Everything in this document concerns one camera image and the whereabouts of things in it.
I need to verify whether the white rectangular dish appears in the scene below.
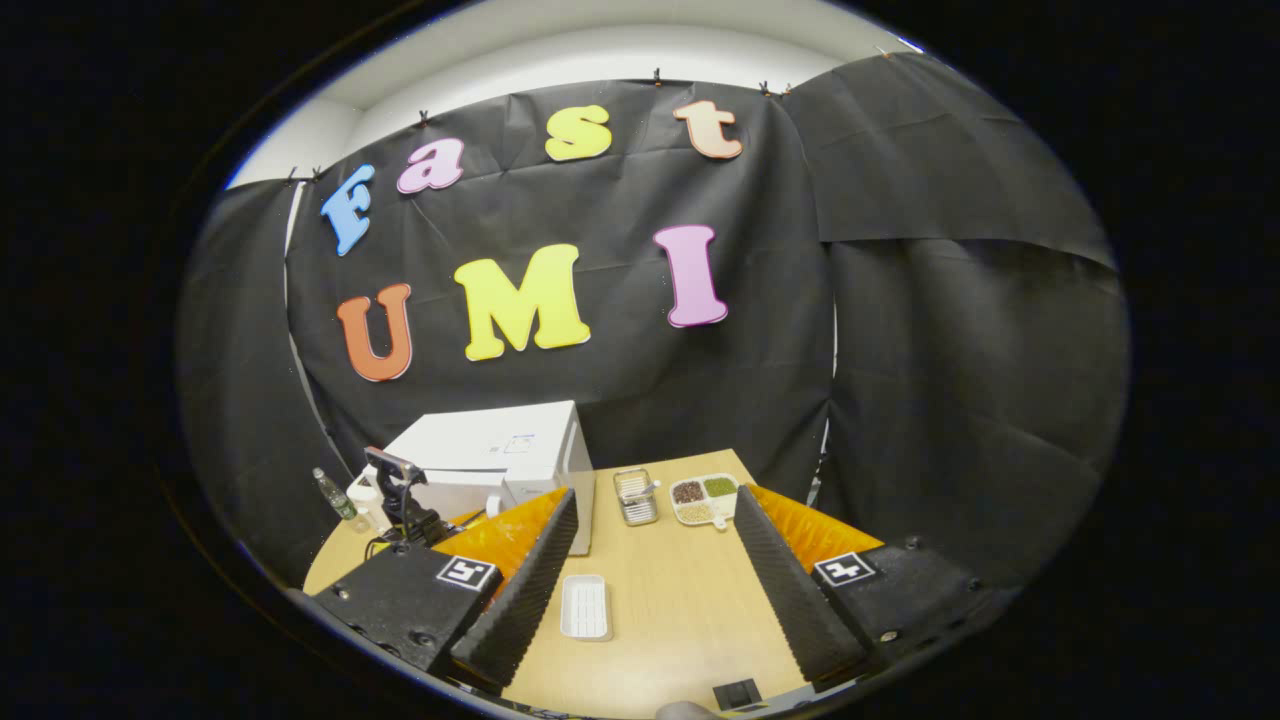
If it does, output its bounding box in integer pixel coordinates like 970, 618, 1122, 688
559, 574, 612, 642

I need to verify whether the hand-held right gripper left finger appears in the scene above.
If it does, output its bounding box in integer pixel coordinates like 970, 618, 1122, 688
305, 487, 581, 694

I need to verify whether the black backdrop cloth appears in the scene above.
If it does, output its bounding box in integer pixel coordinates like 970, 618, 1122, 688
178, 50, 1131, 601

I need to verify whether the white toaster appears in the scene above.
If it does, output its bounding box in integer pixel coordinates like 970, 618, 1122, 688
346, 470, 393, 534

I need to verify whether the white microwave oven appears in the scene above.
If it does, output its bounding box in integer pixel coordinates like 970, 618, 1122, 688
383, 400, 598, 557

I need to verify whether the white divided dish of beans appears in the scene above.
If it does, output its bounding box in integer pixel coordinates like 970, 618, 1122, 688
668, 473, 741, 531

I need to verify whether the clear plastic water bottle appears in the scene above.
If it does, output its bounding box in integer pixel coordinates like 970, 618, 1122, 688
311, 467, 361, 525

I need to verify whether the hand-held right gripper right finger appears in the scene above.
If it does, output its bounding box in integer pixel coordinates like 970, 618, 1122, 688
733, 483, 1011, 691

